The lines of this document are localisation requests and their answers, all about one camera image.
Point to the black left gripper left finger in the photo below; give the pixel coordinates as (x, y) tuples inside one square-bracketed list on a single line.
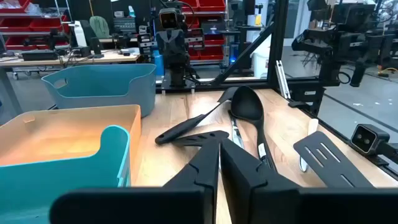
[(174, 202)]

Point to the wooden work desk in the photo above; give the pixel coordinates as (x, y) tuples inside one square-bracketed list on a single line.
[(102, 58)]

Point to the shelf with red bins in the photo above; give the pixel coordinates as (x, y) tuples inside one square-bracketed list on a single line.
[(46, 25), (211, 53)]

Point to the black depth camera box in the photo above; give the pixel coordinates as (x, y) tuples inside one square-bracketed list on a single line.
[(367, 140)]

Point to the blue-grey plastic bin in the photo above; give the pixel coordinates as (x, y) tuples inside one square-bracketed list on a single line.
[(102, 102)]

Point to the white bucket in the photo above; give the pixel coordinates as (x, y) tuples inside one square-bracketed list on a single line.
[(260, 65)]

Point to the green chair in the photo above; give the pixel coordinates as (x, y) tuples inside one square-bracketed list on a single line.
[(99, 28)]

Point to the small black spoon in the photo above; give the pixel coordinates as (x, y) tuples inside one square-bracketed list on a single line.
[(183, 127)]

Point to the silver aluminium bar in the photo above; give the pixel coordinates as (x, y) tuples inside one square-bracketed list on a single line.
[(283, 81)]

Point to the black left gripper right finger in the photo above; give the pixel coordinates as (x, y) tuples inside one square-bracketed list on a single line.
[(280, 205)]

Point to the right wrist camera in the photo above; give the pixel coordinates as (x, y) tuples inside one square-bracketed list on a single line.
[(169, 19)]

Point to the teal plastic bin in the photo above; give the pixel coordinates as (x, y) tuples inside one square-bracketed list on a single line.
[(46, 186)]

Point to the black desktop box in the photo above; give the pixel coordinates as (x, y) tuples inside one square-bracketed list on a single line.
[(40, 56)]

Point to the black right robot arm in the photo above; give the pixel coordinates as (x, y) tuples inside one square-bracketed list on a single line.
[(178, 74)]

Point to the large black spoon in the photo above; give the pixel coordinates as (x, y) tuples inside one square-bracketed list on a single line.
[(245, 104)]

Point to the black neighbouring robot station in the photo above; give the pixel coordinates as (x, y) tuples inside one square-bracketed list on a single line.
[(339, 46)]

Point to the white desktop device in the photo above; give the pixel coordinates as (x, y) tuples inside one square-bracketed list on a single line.
[(80, 35)]

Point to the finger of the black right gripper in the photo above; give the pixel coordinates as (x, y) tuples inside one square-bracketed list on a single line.
[(163, 43), (178, 43)]

